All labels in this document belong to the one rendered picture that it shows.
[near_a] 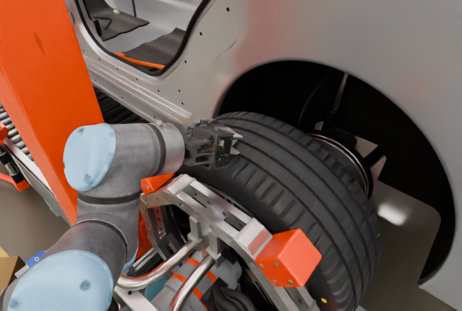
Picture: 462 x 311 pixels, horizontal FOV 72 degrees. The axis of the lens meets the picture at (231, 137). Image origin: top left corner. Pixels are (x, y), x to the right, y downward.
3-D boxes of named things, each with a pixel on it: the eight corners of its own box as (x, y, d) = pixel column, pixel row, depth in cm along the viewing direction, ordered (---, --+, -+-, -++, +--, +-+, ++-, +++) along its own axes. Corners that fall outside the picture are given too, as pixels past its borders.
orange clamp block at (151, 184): (177, 174, 82) (157, 145, 81) (153, 192, 78) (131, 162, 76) (166, 178, 88) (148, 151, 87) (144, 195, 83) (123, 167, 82)
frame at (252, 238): (297, 363, 93) (339, 274, 57) (285, 384, 89) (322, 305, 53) (169, 252, 119) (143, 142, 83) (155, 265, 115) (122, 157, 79)
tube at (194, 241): (204, 247, 76) (201, 221, 69) (139, 314, 65) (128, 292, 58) (155, 208, 85) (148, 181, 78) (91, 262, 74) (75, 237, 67)
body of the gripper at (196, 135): (229, 168, 64) (185, 177, 55) (199, 154, 70) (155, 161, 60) (236, 131, 63) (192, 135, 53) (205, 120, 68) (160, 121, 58)
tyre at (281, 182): (366, 113, 66) (177, 106, 112) (309, 180, 52) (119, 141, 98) (396, 315, 93) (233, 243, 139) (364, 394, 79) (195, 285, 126)
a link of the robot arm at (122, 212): (57, 288, 44) (58, 201, 42) (86, 246, 55) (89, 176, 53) (127, 290, 45) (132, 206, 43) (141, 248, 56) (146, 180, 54)
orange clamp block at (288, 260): (294, 259, 66) (324, 256, 59) (273, 289, 62) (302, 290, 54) (273, 233, 66) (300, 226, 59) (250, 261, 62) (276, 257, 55)
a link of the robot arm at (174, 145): (130, 166, 57) (136, 113, 55) (152, 162, 61) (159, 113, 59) (161, 184, 52) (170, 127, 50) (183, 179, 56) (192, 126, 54)
